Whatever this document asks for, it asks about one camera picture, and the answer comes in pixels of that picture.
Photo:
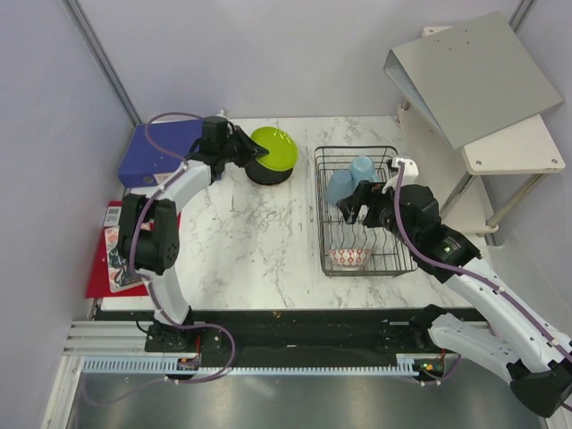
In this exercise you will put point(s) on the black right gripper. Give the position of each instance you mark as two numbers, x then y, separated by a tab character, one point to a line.
371	194

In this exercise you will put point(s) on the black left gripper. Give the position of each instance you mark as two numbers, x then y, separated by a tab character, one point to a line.
253	150

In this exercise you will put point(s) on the light blue plastic tumbler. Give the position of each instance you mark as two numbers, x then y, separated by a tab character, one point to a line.
340	186

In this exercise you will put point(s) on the lime green plate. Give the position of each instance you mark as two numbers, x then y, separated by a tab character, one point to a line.
282	150

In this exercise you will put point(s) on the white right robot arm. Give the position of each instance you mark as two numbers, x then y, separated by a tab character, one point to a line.
522	349

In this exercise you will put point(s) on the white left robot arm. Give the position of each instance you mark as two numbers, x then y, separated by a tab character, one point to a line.
149	235

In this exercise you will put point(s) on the white two-tier shelf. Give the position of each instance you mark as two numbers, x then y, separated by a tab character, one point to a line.
478	184

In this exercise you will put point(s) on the Little Women book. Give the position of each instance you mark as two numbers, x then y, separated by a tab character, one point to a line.
119	275

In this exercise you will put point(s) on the red folder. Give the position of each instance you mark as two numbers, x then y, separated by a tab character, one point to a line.
98	286

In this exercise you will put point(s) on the light blue handled mug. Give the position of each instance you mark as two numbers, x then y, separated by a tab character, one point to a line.
362	168

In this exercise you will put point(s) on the metal wire dish rack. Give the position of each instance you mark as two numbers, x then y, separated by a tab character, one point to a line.
389	257

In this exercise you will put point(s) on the blue ring binder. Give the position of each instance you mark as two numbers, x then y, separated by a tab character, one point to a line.
143	163

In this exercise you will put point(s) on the grey ring binder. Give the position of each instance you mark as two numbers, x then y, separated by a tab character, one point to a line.
471	80

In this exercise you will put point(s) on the light blue cable duct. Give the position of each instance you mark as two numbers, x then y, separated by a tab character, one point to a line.
176	366

